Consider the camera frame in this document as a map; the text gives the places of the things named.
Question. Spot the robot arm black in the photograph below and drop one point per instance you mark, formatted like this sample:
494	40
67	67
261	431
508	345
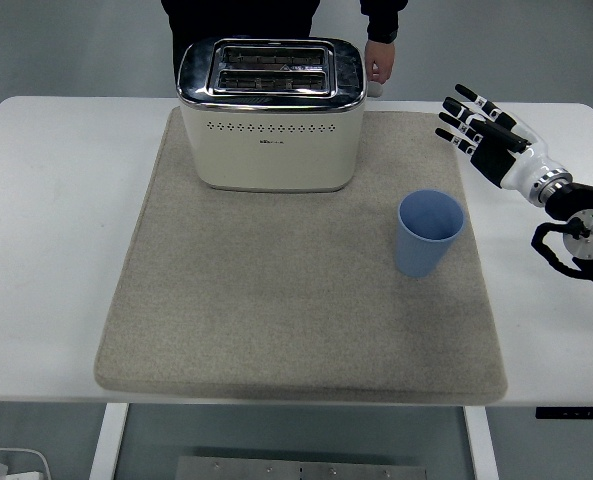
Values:
581	196

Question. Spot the beige felt table mat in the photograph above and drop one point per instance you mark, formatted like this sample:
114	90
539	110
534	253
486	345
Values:
276	300

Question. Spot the cream chrome two-slot toaster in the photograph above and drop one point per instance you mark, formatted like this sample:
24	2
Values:
276	160

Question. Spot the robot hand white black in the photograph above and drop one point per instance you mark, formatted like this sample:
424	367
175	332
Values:
518	162

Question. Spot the grey metal plate with screws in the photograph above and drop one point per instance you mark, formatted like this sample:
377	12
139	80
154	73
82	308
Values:
301	470

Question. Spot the black table control panel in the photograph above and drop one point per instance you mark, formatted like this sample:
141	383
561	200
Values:
576	413

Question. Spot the white table leg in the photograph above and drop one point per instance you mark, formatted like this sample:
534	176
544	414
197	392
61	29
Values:
482	445
107	445

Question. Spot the blue ribbed plastic cup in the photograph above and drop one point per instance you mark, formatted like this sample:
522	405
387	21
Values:
421	255

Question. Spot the person's left hand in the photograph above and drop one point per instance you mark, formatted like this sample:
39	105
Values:
381	60

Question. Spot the person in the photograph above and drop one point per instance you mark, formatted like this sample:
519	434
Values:
236	17

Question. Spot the person's left forearm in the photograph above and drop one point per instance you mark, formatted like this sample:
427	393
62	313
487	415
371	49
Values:
386	20

